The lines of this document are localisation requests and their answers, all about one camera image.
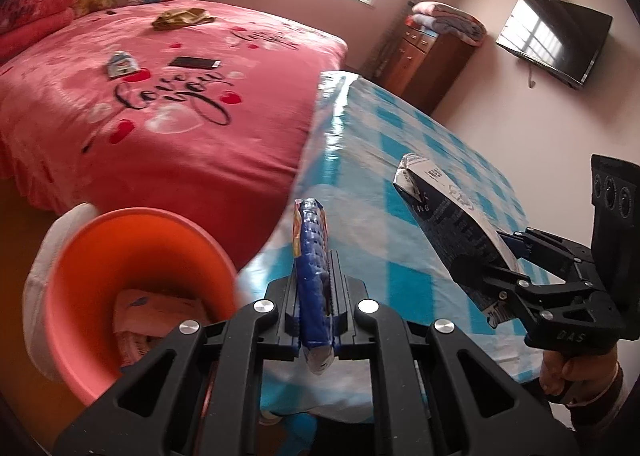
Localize dark blue milk carton box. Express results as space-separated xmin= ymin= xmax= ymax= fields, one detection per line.
xmin=393 ymin=153 xmax=520 ymax=328

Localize small blue snack wrapper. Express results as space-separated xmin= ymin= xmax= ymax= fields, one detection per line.
xmin=292 ymin=198 xmax=334 ymax=375

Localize person's right hand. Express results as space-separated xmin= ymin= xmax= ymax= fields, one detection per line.
xmin=539 ymin=346 xmax=620 ymax=404

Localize blue checkered table cover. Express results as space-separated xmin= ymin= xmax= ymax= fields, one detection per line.
xmin=238 ymin=71 xmax=542 ymax=424

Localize pink love you bedspread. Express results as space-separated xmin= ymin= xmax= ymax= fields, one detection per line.
xmin=1 ymin=2 xmax=347 ymax=266

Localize brown wooden cabinet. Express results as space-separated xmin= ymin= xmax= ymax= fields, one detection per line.
xmin=374 ymin=24 xmax=475 ymax=115

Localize folded blanket on cabinet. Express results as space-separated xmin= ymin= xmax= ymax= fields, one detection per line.
xmin=407 ymin=0 xmax=487 ymax=47

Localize black smartphone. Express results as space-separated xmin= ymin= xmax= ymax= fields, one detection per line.
xmin=169 ymin=56 xmax=220 ymax=70

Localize olive crumpled cloth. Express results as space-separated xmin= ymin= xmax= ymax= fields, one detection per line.
xmin=151 ymin=8 xmax=216 ymax=31

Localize pink folded pillows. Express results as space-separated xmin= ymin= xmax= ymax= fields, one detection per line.
xmin=1 ymin=0 xmax=78 ymax=62

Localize wall mounted black television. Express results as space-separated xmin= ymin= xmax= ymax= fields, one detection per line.
xmin=496 ymin=0 xmax=613 ymax=90

